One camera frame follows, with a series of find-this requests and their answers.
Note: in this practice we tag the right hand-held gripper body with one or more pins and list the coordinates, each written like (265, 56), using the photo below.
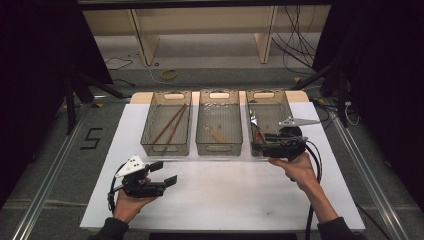
(286, 148)

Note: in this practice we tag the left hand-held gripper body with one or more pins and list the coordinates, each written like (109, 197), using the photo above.
(133, 165)

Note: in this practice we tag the smoky transparent plastic bin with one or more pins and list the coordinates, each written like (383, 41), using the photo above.
(270, 113)
(156, 115)
(230, 126)

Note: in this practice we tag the brown wooden chopstick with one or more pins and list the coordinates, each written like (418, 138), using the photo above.
(168, 125)
(175, 130)

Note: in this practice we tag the wooden utensil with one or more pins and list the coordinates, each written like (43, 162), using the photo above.
(218, 136)

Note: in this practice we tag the person's right hand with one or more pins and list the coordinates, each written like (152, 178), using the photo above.
(301, 171)

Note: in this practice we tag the person's left hand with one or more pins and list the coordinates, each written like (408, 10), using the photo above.
(126, 205)

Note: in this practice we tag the black metal stand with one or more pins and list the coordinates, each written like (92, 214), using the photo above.
(70, 106)
(341, 100)

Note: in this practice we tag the yellow tape roll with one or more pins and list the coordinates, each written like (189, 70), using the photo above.
(168, 78)

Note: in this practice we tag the black curtain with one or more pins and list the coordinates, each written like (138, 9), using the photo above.
(33, 66)
(383, 66)

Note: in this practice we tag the aluminium floor rail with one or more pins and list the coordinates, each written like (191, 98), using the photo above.
(43, 193)
(373, 193)

